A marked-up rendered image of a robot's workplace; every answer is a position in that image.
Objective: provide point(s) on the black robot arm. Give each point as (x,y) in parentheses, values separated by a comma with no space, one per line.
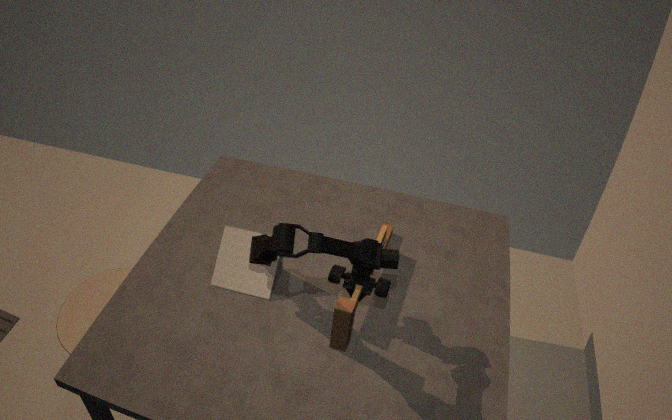
(364,255)

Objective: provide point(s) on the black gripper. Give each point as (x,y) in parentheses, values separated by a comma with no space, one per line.
(361,278)

